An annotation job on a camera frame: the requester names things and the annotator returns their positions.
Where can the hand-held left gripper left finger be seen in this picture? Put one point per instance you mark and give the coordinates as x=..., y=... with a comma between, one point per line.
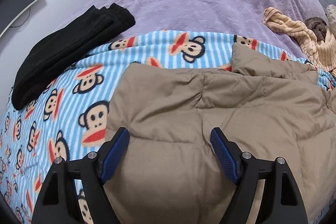
x=115, y=158

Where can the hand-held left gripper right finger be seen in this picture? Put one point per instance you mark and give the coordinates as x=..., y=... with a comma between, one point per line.
x=224, y=155

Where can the beige puffer jacket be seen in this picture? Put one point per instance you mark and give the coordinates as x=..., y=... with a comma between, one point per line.
x=210, y=108

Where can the monkey print striped blanket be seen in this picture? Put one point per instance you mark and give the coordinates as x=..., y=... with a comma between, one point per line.
x=78, y=66

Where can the folded black cloth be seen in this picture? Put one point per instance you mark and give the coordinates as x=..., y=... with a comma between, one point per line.
x=57, y=50

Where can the beige striped garment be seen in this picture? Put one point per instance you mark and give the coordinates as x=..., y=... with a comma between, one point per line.
x=302, y=29

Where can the purple bedspread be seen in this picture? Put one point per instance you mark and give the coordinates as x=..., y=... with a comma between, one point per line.
x=197, y=3

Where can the brown fuzzy cloth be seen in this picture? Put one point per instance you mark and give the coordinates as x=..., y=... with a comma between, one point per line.
x=315, y=27

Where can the cream round pleated pillow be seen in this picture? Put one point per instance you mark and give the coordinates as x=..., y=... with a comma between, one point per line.
x=332, y=15

